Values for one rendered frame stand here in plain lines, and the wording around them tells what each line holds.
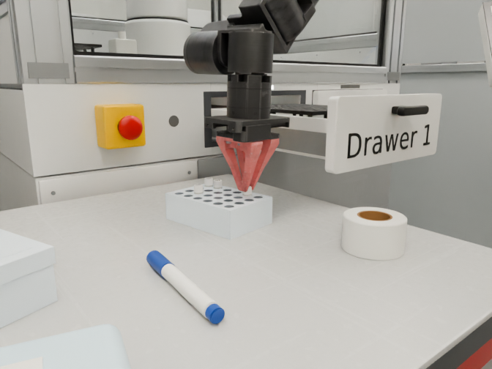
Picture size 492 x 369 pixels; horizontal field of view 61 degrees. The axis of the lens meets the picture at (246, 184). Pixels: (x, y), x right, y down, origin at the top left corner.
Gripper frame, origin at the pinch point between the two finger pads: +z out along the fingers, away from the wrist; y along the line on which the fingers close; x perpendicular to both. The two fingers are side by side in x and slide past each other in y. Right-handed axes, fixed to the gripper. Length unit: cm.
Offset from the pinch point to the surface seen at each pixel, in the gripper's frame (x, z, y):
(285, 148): -4.4, -2.9, -14.3
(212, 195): -3.2, 1.6, 3.2
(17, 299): 3.7, 3.5, 30.8
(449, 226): -26, 62, -194
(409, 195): -51, 51, -197
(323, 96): -20, -10, -49
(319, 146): 2.8, -4.4, -13.2
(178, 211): -5.8, 3.7, 7.1
